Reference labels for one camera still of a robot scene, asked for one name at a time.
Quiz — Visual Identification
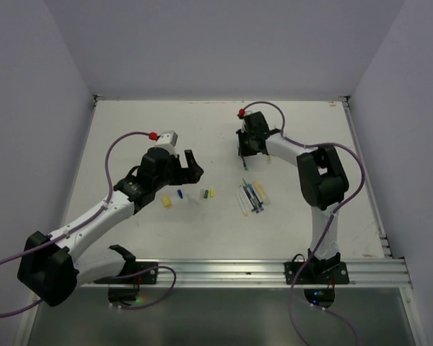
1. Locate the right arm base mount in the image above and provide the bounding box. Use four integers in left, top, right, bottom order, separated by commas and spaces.
296, 252, 350, 309

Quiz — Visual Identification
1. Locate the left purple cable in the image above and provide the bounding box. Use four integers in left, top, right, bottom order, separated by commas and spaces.
0, 131, 158, 320

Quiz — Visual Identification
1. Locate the purple pen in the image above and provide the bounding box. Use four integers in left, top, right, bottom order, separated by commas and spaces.
243, 186, 259, 213

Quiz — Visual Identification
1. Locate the aluminium rail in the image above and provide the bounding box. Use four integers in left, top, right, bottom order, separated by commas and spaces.
77, 257, 412, 289

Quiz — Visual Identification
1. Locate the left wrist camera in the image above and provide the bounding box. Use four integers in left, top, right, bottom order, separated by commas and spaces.
154, 130, 178, 156

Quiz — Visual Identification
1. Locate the dark green clear highlighter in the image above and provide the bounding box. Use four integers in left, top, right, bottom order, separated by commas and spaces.
241, 156, 248, 171

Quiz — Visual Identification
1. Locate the yellow pen cap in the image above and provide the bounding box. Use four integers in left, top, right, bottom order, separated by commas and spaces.
162, 195, 172, 208

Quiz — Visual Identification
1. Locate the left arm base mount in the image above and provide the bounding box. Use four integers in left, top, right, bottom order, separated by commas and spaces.
94, 244, 158, 307

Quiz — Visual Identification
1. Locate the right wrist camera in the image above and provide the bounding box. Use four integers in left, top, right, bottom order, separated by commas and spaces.
241, 116, 248, 132

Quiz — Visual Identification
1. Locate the green capped white marker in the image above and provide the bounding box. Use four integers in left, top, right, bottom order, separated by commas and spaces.
240, 185, 254, 212

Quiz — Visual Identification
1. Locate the blue pen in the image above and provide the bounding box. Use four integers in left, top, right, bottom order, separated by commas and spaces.
248, 184, 264, 211

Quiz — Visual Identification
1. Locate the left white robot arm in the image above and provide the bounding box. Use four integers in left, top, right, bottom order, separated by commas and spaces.
17, 146, 204, 306

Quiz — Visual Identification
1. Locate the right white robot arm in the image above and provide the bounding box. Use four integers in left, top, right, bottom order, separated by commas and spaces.
237, 110, 349, 283

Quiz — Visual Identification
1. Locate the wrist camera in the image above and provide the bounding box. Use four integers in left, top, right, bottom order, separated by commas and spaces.
241, 116, 248, 132
154, 130, 178, 156

